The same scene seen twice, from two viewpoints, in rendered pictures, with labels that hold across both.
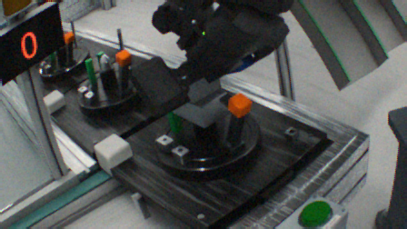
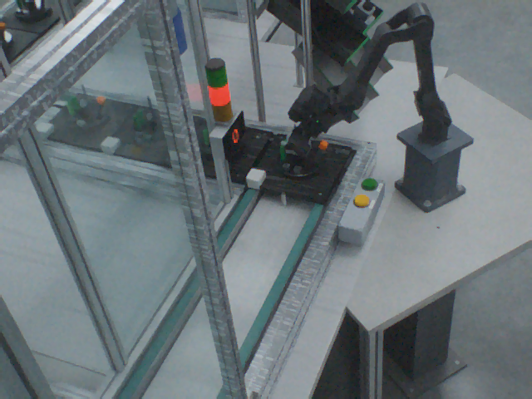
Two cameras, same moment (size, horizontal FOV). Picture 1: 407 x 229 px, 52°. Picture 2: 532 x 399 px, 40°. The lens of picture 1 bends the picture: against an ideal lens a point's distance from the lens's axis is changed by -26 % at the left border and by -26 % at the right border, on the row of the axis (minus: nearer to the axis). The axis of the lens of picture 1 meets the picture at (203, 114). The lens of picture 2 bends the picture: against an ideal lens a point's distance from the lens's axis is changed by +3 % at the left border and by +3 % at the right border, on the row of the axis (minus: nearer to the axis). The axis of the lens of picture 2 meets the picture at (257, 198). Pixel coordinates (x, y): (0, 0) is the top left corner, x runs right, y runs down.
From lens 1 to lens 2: 1.45 m
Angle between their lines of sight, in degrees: 24
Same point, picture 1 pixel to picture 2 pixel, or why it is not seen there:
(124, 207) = (268, 204)
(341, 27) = not seen: hidden behind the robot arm
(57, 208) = (239, 218)
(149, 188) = (288, 188)
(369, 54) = not seen: hidden behind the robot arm
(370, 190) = (381, 171)
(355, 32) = not seen: hidden behind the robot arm
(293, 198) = (352, 179)
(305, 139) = (342, 151)
